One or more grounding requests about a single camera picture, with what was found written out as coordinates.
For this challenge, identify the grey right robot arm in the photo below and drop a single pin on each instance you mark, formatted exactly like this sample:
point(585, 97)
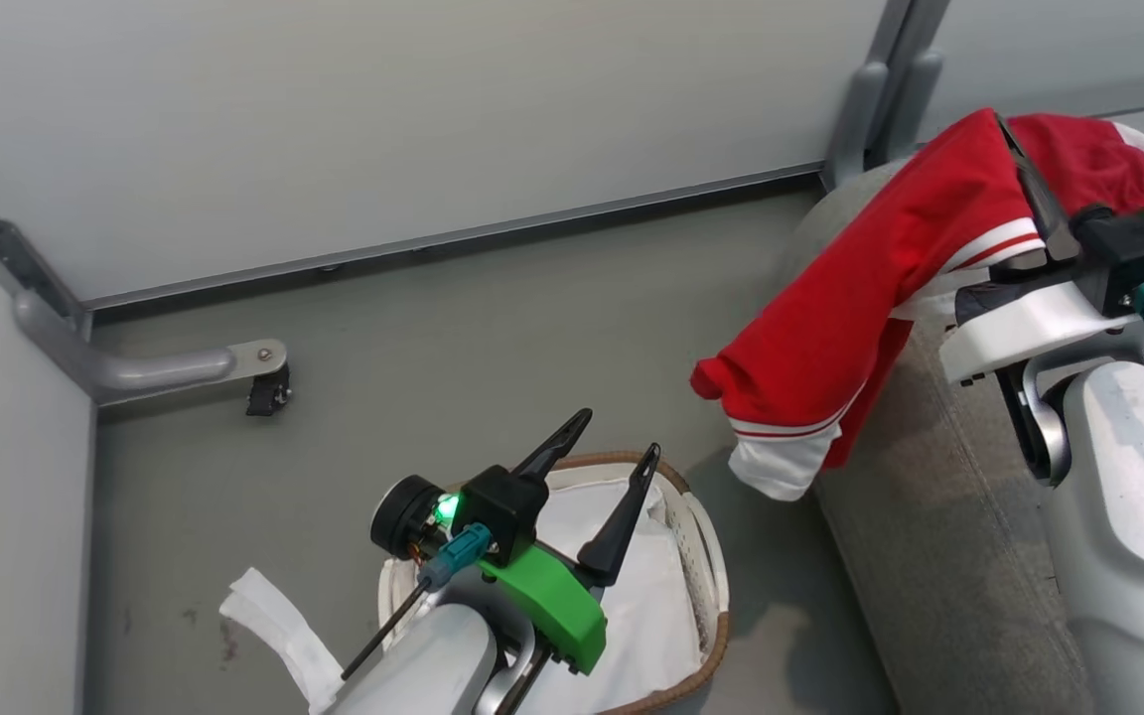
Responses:
point(1128, 497)

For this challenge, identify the grey partition foot bracket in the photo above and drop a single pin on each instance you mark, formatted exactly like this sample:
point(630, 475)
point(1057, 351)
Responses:
point(135, 372)

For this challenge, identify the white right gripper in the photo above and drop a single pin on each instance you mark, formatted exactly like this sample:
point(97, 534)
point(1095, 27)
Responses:
point(1029, 328)

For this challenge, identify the black caster wheel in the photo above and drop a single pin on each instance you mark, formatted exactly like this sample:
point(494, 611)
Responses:
point(266, 395)

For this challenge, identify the red and white garment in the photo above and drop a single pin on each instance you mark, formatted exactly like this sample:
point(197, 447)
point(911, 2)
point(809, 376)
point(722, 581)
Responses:
point(830, 338)

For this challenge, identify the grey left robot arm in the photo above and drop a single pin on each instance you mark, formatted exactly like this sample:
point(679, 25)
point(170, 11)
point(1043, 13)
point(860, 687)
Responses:
point(423, 660)

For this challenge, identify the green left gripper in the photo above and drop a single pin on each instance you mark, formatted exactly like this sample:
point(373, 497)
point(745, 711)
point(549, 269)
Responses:
point(557, 606)

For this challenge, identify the black round wrist actuator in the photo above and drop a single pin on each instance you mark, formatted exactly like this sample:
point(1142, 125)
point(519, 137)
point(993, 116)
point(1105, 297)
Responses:
point(398, 516)

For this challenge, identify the grey partition bottom rail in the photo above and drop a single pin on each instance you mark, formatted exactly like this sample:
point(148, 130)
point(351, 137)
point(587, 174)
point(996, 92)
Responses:
point(453, 235)

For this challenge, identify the grey partition corner post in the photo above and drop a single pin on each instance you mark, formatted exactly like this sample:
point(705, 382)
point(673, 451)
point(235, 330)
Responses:
point(6, 243)
point(865, 109)

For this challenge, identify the white basket liner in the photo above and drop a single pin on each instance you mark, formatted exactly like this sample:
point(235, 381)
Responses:
point(651, 616)

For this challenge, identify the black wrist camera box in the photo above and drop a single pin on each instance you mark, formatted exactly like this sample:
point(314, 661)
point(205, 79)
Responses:
point(1133, 253)
point(498, 506)

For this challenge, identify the grey fabric sofa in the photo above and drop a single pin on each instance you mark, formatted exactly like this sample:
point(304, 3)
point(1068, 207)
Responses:
point(929, 556)

